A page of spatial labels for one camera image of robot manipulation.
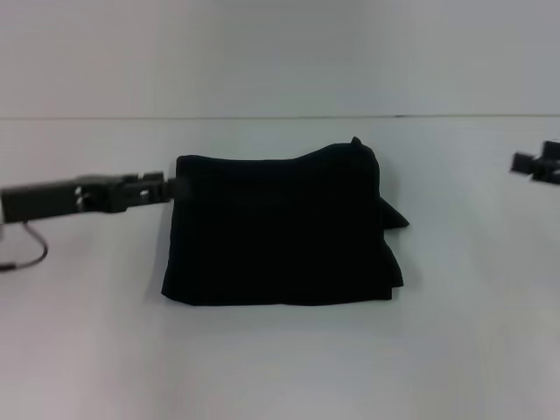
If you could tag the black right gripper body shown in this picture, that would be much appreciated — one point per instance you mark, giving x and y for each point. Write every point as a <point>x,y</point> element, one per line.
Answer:
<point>550,162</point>

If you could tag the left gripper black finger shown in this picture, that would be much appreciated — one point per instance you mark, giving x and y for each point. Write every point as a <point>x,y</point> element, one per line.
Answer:
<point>153,188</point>

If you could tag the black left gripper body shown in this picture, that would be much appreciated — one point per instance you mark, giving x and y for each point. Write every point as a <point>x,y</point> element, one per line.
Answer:
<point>52,199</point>

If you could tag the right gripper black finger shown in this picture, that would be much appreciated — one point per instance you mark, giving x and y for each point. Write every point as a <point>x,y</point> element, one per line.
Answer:
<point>539,176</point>
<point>525,163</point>

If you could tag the black shirt with FREE print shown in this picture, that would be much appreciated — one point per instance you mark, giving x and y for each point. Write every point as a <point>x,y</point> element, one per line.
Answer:
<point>280,227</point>

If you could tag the silver knurled mounting screw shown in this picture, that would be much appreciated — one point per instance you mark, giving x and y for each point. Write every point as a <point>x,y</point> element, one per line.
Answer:
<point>81,197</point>

